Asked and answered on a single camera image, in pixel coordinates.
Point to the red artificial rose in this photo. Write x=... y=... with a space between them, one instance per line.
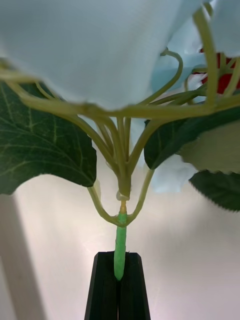
x=223 y=83

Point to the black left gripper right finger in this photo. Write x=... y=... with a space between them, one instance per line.
x=133 y=287

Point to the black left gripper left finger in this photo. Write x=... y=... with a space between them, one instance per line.
x=105 y=287

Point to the pale blue artificial flower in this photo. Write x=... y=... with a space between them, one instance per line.
x=120 y=237

